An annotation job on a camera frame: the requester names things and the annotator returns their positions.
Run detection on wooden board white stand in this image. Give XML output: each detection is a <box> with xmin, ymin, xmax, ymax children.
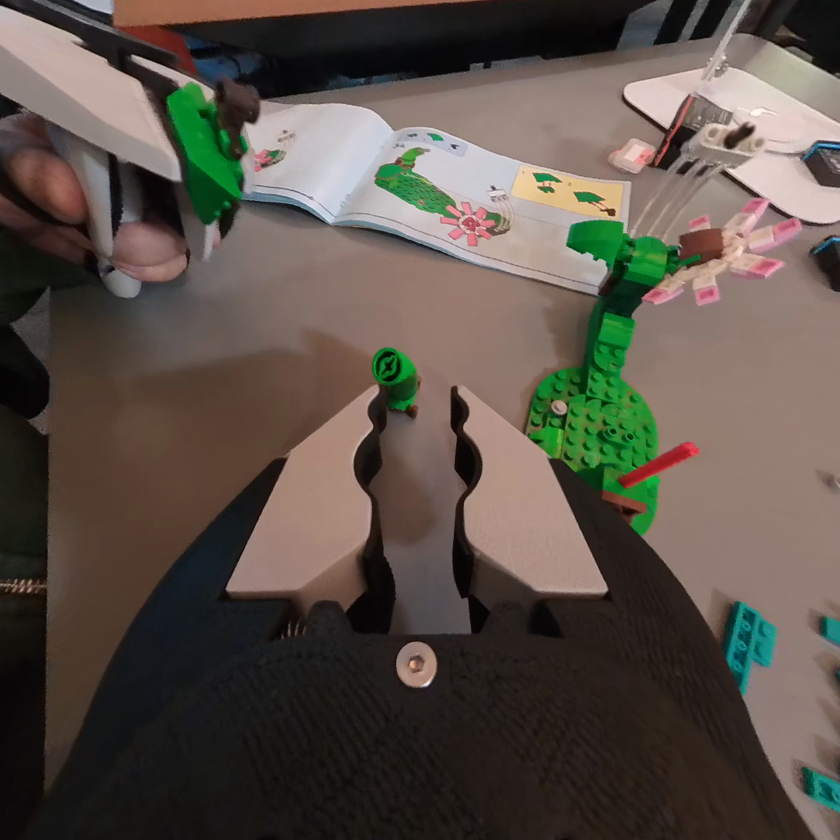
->
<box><xmin>622</xmin><ymin>33</ymin><xmax>840</xmax><ymax>224</ymax></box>

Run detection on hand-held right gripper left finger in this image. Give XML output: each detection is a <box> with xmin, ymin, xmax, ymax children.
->
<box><xmin>225</xmin><ymin>384</ymin><xmax>387</xmax><ymax>603</ymax></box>

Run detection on person's left hand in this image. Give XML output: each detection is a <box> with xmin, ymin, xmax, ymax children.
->
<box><xmin>0</xmin><ymin>112</ymin><xmax>193</xmax><ymax>284</ymax></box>

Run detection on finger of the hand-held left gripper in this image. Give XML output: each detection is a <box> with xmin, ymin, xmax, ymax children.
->
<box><xmin>0</xmin><ymin>0</ymin><xmax>221</xmax><ymax>263</ymax></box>

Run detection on pink lego flower assembly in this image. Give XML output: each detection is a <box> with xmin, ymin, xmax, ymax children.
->
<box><xmin>567</xmin><ymin>121</ymin><xmax>805</xmax><ymax>309</ymax></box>

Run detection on pile of teal lego pieces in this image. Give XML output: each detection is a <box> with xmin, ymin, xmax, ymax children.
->
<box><xmin>722</xmin><ymin>600</ymin><xmax>840</xmax><ymax>815</ymax></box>

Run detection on green lego base build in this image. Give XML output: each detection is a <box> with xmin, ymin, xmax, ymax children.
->
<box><xmin>525</xmin><ymin>298</ymin><xmax>700</xmax><ymax>536</ymax></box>

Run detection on black case blue edge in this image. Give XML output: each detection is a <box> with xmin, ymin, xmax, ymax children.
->
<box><xmin>812</xmin><ymin>236</ymin><xmax>840</xmax><ymax>293</ymax></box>
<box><xmin>802</xmin><ymin>139</ymin><xmax>840</xmax><ymax>191</ymax></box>

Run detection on green lego cylinder piece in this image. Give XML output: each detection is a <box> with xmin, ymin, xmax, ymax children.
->
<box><xmin>371</xmin><ymin>348</ymin><xmax>422</xmax><ymax>419</ymax></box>

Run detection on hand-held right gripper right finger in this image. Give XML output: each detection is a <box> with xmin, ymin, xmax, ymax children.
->
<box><xmin>450</xmin><ymin>384</ymin><xmax>610</xmax><ymax>606</ymax></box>

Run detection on small pink clear case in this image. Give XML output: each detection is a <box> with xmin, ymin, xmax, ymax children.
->
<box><xmin>608</xmin><ymin>139</ymin><xmax>657</xmax><ymax>175</ymax></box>

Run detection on green lego stem assembly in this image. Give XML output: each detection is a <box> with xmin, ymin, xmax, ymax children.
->
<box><xmin>165</xmin><ymin>79</ymin><xmax>262</xmax><ymax>227</ymax></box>

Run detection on lego instruction booklet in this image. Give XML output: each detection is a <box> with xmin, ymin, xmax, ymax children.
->
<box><xmin>243</xmin><ymin>101</ymin><xmax>632</xmax><ymax>296</ymax></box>

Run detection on black case red stripe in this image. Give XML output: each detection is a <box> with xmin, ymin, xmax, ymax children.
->
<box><xmin>658</xmin><ymin>92</ymin><xmax>735</xmax><ymax>168</ymax></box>

